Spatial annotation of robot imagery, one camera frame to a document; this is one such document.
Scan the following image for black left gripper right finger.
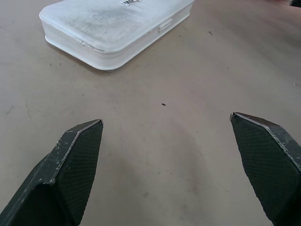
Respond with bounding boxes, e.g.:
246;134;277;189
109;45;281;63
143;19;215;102
230;112;301;226

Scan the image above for white plastic case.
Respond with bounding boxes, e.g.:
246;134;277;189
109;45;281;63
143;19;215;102
39;0;196;71

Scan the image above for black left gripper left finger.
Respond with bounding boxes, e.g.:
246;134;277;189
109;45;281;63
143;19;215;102
0;119;104;226

